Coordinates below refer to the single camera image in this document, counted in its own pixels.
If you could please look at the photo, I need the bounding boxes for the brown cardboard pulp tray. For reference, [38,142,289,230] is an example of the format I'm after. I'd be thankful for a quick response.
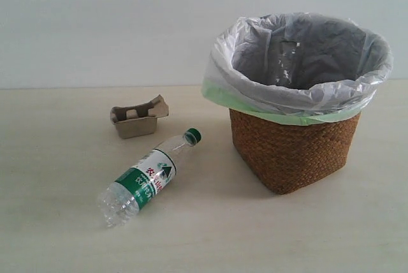
[110,95,169,139]

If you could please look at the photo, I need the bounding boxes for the red label clear bottle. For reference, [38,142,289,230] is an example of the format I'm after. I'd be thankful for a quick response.
[272,38,301,87]

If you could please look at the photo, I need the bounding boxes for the green label clear bottle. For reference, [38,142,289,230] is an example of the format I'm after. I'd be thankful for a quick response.
[98,128,201,227]

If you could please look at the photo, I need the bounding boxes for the brown woven wicker basket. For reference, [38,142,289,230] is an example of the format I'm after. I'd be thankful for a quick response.
[229,110,360,195]

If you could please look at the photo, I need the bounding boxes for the translucent white bin liner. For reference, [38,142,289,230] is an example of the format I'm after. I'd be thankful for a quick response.
[201,12,393,126]

